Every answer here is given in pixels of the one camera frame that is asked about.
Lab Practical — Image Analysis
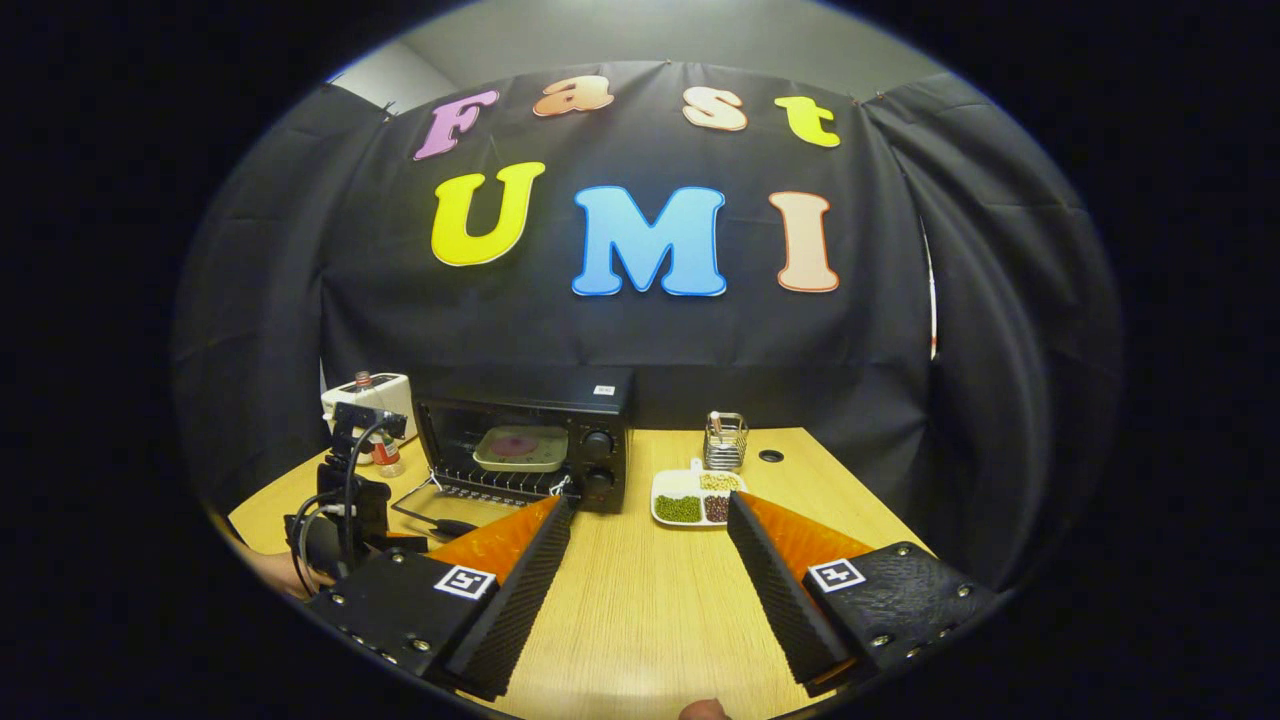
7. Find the cream square plate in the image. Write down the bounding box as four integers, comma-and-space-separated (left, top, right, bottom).
472, 425, 570, 474

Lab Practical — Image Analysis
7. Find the white toaster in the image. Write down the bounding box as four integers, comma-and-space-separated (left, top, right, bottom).
321, 372, 417, 446

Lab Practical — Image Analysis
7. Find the black backdrop cloth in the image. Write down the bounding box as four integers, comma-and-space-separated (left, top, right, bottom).
170, 60, 1121, 591

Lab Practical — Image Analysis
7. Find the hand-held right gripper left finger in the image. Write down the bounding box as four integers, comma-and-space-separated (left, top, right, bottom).
305, 495, 574, 701

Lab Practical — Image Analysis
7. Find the wire mesh holder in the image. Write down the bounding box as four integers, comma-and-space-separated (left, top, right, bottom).
704, 411, 750, 472

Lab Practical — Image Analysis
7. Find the white divided dish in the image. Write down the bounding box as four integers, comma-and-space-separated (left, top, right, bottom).
651, 460, 749, 529

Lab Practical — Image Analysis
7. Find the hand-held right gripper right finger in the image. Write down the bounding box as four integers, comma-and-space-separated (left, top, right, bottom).
727, 490, 1001, 698

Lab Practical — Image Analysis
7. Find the black electric oven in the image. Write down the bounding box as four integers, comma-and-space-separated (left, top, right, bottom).
390, 366, 638, 541

